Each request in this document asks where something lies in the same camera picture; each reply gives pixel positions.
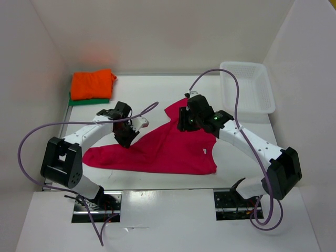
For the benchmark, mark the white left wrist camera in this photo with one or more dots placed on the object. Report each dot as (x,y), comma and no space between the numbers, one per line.
(138,123)

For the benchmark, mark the green t-shirt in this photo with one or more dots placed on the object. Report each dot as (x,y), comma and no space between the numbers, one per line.
(85,102)

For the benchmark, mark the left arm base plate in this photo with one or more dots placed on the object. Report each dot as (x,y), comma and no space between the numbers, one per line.
(110,212)

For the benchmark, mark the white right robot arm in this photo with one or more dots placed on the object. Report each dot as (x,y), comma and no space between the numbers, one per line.
(282,166)

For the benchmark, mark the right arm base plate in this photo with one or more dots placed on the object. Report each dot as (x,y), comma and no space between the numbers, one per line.
(230,206)

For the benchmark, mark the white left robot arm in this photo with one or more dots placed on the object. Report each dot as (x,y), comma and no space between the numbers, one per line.
(62,161)

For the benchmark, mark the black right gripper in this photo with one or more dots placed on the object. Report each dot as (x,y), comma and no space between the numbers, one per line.
(182,124)

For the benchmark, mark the pink t-shirt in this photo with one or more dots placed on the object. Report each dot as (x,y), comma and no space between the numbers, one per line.
(163,150)

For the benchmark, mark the white plastic basket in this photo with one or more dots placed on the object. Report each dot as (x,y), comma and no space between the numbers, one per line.
(255,92)

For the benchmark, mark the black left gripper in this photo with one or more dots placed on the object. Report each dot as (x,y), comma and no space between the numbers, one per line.
(127,142)

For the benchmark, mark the orange t-shirt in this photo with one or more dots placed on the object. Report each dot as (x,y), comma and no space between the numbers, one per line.
(92,85)

